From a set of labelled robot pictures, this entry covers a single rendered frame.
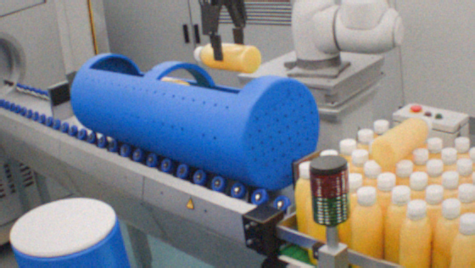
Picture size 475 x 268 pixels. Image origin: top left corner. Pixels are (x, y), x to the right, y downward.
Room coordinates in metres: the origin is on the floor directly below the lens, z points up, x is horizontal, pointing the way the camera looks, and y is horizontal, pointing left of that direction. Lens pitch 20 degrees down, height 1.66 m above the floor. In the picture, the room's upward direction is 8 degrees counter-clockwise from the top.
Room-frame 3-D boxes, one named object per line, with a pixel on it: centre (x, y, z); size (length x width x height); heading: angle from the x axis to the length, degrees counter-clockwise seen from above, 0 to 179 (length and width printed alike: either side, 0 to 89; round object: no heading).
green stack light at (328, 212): (0.90, -0.13, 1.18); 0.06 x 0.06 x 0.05
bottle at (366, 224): (1.09, -0.24, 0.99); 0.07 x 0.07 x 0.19
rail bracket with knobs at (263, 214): (1.26, -0.03, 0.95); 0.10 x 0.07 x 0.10; 131
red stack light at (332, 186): (0.90, -0.13, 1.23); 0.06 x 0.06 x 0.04
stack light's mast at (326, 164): (0.90, -0.13, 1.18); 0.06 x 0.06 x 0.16
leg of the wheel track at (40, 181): (3.02, 1.11, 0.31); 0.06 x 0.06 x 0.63; 41
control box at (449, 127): (1.46, -0.51, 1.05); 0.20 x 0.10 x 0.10; 41
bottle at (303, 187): (1.25, -0.14, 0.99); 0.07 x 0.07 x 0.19
